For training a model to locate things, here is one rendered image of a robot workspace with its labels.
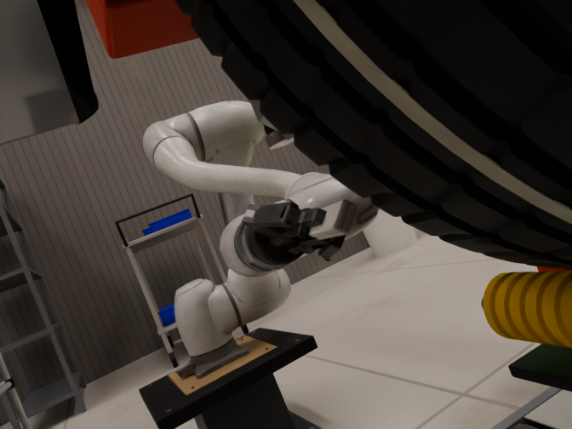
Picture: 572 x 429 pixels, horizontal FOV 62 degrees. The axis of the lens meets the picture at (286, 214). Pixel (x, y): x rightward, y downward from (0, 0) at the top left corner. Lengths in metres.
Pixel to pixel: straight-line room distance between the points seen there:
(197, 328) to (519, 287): 1.23
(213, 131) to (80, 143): 3.67
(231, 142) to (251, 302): 0.56
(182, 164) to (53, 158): 3.79
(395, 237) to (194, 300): 3.07
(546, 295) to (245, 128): 0.97
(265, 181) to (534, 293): 0.62
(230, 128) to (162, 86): 3.90
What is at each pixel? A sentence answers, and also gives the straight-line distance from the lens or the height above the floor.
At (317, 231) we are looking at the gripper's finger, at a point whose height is 0.63.
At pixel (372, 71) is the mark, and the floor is 0.70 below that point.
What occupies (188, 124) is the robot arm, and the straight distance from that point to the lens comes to 1.22.
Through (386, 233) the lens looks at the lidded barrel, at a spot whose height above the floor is 0.19.
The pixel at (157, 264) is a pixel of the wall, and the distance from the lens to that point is 4.66.
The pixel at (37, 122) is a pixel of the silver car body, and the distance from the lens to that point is 0.24.
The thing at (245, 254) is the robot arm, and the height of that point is 0.63.
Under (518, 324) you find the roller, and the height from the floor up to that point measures 0.51.
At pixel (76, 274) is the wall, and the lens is 4.62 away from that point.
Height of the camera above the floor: 0.66
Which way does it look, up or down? 1 degrees up
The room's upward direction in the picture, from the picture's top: 23 degrees counter-clockwise
